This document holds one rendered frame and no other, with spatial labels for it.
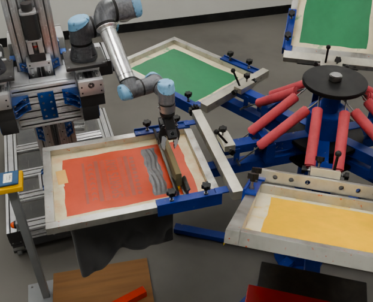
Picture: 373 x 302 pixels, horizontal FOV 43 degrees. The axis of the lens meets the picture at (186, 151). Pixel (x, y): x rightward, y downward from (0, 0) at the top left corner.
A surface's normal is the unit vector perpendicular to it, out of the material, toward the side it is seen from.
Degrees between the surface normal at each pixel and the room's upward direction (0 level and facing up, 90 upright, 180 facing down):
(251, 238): 58
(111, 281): 0
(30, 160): 0
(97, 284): 0
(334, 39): 32
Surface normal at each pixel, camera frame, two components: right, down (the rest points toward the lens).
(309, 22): -0.14, -0.35
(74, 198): -0.01, -0.78
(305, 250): -0.22, 0.10
